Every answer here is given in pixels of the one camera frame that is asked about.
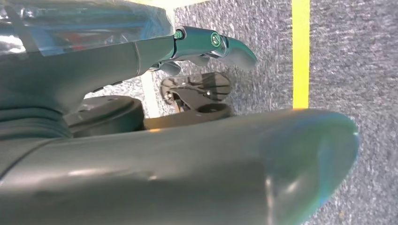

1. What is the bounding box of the yellow floor tape square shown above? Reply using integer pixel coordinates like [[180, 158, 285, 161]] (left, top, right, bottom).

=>
[[130, 0, 311, 119]]

